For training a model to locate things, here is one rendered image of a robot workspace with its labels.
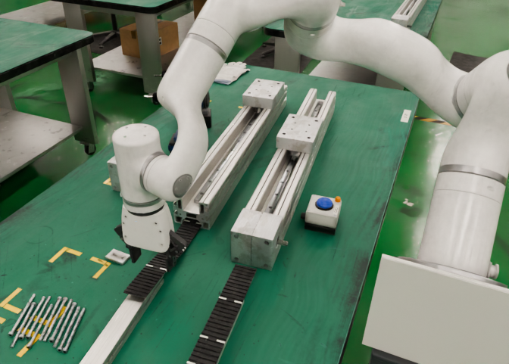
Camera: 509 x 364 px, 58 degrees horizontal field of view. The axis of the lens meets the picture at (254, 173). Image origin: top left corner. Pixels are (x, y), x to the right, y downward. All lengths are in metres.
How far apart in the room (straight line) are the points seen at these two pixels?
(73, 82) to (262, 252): 2.08
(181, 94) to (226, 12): 0.18
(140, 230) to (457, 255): 0.60
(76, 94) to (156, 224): 2.08
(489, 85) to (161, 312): 0.77
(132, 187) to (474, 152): 0.63
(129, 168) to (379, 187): 0.80
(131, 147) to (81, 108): 2.15
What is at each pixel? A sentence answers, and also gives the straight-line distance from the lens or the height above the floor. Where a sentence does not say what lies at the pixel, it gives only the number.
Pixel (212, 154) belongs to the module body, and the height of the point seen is 0.86.
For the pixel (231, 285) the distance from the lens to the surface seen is 1.02.
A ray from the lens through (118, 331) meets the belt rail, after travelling 0.98.
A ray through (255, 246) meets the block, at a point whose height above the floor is 0.85.
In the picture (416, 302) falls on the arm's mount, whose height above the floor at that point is 0.94.
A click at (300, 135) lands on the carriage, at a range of 1.38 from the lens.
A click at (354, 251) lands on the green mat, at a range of 1.18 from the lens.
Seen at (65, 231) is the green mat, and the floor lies 0.78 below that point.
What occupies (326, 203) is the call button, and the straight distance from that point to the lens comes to 1.19.
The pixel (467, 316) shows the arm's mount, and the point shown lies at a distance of 0.89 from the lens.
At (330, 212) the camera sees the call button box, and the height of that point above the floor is 0.84.
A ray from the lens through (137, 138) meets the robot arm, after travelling 0.85.
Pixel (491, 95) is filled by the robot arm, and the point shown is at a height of 1.24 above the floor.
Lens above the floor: 1.56
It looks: 33 degrees down
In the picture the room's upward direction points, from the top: 1 degrees clockwise
